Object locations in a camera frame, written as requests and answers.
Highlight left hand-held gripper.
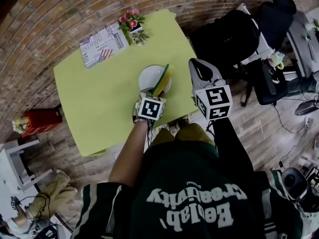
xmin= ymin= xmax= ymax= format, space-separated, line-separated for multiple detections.
xmin=135 ymin=91 xmax=167 ymax=121

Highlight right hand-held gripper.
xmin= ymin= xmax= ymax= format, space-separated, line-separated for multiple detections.
xmin=188 ymin=58 xmax=233 ymax=121

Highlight white round plate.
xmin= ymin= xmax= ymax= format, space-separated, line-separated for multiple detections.
xmin=138 ymin=65 xmax=172 ymax=96

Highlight yellow green sponge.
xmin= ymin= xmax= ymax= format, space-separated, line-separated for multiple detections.
xmin=151 ymin=63 xmax=175 ymax=97

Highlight person's right forearm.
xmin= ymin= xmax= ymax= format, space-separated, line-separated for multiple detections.
xmin=210 ymin=118 xmax=255 ymax=174

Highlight person's left forearm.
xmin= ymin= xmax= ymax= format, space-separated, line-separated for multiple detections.
xmin=108 ymin=119 xmax=150 ymax=189

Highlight person's right shoe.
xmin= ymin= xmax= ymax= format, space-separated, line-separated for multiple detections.
xmin=175 ymin=115 xmax=191 ymax=131

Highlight black backpack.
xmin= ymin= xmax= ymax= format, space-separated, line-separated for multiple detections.
xmin=188 ymin=9 xmax=261 ymax=69

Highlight person's khaki trousers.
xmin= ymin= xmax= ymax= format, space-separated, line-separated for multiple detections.
xmin=149 ymin=123 xmax=216 ymax=149

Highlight table with yellow-green tablecloth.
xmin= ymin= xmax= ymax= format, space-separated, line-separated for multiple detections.
xmin=53 ymin=8 xmax=200 ymax=157

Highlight white chair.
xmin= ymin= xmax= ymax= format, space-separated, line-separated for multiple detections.
xmin=235 ymin=3 xmax=275 ymax=65

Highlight small variegated pot plant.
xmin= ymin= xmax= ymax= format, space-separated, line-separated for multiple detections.
xmin=129 ymin=30 xmax=151 ymax=47

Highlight newspaper print box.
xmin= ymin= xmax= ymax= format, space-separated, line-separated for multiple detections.
xmin=79 ymin=22 xmax=130 ymax=69

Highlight pink flower pot plant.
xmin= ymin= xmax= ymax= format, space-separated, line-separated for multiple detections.
xmin=118 ymin=8 xmax=147 ymax=33

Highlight black office chair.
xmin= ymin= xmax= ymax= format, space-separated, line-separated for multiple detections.
xmin=240 ymin=0 xmax=297 ymax=107

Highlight person's green jersey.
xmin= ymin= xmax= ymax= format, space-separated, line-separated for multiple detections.
xmin=72 ymin=143 xmax=305 ymax=239

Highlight gray desk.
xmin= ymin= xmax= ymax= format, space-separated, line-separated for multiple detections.
xmin=286 ymin=10 xmax=319 ymax=79

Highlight gray round device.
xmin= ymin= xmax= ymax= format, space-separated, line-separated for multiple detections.
xmin=295 ymin=101 xmax=319 ymax=116

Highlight red box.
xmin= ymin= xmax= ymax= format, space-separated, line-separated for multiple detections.
xmin=21 ymin=108 xmax=63 ymax=138

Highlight dark round device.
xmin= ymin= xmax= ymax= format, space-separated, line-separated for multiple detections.
xmin=281 ymin=167 xmax=319 ymax=213

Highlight white side table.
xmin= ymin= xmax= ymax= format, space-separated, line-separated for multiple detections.
xmin=0 ymin=139 xmax=54 ymax=194

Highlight left hand-held gripper cable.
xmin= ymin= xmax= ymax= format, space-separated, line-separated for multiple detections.
xmin=146 ymin=119 xmax=155 ymax=146

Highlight hand-held gripper cable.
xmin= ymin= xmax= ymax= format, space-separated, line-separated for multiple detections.
xmin=205 ymin=120 xmax=215 ymax=136
xmin=146 ymin=119 xmax=155 ymax=146

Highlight right hand-held gripper cable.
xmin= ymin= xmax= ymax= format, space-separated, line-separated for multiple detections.
xmin=205 ymin=120 xmax=215 ymax=136

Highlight pastel mug with yellow handle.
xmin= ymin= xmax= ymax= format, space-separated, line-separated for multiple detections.
xmin=269 ymin=51 xmax=285 ymax=69

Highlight black floor cable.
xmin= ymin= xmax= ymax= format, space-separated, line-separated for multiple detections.
xmin=273 ymin=103 xmax=315 ymax=134

